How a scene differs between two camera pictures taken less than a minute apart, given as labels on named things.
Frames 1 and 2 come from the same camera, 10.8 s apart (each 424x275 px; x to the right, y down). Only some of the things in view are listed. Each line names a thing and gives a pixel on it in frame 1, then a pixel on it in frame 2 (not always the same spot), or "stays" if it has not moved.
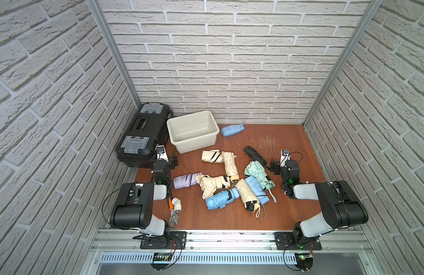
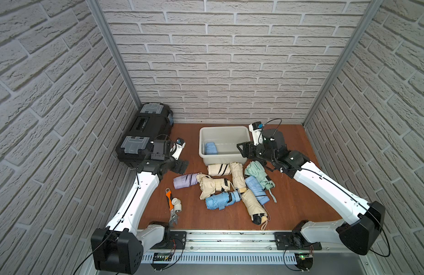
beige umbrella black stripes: (215, 156) -> (219, 169)
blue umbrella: (231, 129) -> (211, 148)
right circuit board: (303, 261) stays
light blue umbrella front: (219, 200) stays
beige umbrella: (231, 169) -> (237, 175)
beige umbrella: (209, 184) stays
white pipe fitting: (177, 204) stays
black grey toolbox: (149, 128) stays
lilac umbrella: (185, 180) stays
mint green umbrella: (256, 169) stays
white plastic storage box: (193, 132) -> (218, 144)
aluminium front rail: (231, 241) stays
